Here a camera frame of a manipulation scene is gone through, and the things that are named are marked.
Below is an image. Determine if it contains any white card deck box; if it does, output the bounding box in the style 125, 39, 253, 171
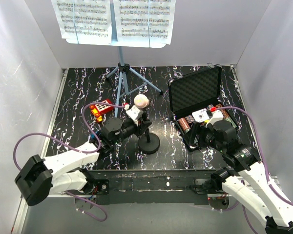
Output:
191, 108, 210, 123

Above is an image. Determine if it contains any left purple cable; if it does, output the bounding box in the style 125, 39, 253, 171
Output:
13, 102, 127, 222

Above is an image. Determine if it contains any sheet music page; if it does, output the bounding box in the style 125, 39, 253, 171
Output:
51, 0, 112, 44
113, 0, 176, 47

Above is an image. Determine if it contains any left sheet music page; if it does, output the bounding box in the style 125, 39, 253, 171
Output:
51, 0, 112, 44

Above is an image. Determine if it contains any red white chip row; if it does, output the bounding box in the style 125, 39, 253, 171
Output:
177, 117, 191, 133

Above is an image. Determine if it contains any pink toy microphone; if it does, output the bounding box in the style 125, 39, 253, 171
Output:
134, 94, 149, 109

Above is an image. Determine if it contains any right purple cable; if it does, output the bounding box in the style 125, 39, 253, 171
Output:
192, 106, 293, 234

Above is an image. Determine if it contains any left aluminium rail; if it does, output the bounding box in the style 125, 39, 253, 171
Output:
40, 69, 68, 158

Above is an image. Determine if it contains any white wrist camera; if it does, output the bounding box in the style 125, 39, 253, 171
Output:
124, 104, 143, 126
204, 107, 224, 128

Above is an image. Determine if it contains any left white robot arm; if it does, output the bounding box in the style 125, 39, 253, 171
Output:
15, 106, 151, 206

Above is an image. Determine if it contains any blue music stand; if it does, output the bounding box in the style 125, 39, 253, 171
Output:
65, 0, 168, 119

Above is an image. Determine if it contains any brown chip row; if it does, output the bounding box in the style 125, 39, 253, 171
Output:
215, 103, 230, 119

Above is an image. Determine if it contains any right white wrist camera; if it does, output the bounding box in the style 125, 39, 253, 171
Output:
204, 107, 224, 128

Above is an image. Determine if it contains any black microphone stand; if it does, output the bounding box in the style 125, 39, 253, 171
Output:
137, 107, 161, 155

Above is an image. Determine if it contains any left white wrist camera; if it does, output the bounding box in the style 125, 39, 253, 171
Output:
124, 104, 143, 126

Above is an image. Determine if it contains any purple cable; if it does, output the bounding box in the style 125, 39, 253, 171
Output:
192, 106, 293, 234
13, 102, 127, 222

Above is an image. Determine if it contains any black poker chip case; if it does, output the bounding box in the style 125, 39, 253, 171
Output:
168, 65, 241, 153

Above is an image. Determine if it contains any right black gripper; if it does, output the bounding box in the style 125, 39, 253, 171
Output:
182, 122, 225, 153

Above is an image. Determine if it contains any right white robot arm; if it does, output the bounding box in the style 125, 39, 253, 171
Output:
193, 120, 293, 234

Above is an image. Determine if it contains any right sheet music page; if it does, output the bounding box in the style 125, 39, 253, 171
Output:
113, 0, 176, 47

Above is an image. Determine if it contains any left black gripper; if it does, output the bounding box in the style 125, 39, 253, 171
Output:
111, 117, 152, 146

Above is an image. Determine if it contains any blue white chip row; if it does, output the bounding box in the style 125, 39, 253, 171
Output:
207, 104, 215, 110

